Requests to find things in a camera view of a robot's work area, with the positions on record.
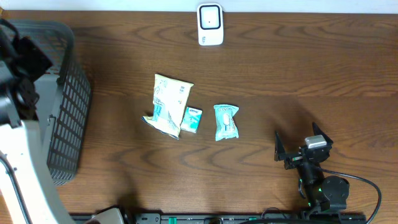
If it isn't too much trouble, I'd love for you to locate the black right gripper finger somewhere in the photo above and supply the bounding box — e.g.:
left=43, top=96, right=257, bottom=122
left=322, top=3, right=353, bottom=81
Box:
left=274, top=131, right=286, bottom=161
left=312, top=122, right=333, bottom=144

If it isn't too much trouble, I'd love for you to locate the mint wet wipes pack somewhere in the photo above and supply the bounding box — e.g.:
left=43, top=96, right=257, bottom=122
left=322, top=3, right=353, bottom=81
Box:
left=213, top=105, right=239, bottom=141

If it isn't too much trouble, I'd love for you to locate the teal tissue pack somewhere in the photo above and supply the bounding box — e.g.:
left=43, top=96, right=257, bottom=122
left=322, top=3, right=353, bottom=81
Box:
left=180, top=107, right=203, bottom=133

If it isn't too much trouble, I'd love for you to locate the white snack bag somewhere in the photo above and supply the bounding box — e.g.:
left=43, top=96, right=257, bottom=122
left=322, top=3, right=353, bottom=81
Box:
left=141, top=73, right=194, bottom=140

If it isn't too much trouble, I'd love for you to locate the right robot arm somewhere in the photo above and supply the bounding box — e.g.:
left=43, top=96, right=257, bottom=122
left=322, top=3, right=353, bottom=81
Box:
left=274, top=123, right=349, bottom=213

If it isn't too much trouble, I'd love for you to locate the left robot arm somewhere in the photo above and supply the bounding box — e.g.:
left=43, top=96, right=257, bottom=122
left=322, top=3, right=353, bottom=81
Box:
left=1, top=19, right=74, bottom=223

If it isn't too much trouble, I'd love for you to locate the white barcode scanner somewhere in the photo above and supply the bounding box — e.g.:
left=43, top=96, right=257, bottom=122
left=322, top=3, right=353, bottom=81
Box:
left=197, top=3, right=224, bottom=46

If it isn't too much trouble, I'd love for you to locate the grey plastic mesh basket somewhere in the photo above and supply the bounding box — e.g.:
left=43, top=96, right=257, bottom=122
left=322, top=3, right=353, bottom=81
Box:
left=10, top=19, right=92, bottom=185

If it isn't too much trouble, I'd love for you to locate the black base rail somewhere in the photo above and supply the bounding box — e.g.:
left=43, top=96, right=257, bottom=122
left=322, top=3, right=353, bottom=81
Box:
left=71, top=212, right=368, bottom=224

